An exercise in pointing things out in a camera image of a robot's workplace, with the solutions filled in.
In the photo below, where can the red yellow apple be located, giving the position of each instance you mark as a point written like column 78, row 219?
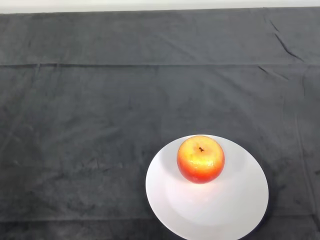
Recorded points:
column 200, row 162

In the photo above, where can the white round plate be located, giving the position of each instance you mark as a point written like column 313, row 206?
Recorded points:
column 207, row 200

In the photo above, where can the black table cloth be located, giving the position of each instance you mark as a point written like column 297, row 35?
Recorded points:
column 125, row 100

